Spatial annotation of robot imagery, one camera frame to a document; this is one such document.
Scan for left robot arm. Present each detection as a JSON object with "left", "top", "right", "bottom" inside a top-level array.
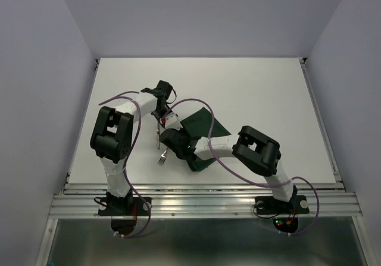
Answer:
[{"left": 90, "top": 80, "right": 182, "bottom": 215}]

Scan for silver fork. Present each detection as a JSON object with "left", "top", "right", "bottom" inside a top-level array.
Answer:
[{"left": 157, "top": 148, "right": 168, "bottom": 165}]

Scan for silver table knife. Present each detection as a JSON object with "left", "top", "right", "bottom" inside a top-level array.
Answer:
[{"left": 155, "top": 121, "right": 161, "bottom": 150}]

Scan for aluminium frame rail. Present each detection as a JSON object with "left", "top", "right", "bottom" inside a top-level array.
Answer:
[{"left": 35, "top": 57, "right": 370, "bottom": 266}]

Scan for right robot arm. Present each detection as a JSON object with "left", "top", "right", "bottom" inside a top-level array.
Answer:
[{"left": 160, "top": 126, "right": 296, "bottom": 212}]

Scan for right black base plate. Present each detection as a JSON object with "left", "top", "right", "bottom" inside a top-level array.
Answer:
[{"left": 254, "top": 195, "right": 310, "bottom": 215}]

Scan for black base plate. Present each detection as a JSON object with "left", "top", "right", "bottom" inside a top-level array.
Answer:
[
  {"left": 254, "top": 195, "right": 310, "bottom": 215},
  {"left": 94, "top": 197, "right": 148, "bottom": 217}
]

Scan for dark green cloth napkin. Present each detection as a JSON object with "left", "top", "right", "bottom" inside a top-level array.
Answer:
[{"left": 180, "top": 108, "right": 231, "bottom": 172}]

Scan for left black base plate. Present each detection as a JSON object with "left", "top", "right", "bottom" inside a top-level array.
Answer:
[{"left": 94, "top": 197, "right": 148, "bottom": 217}]

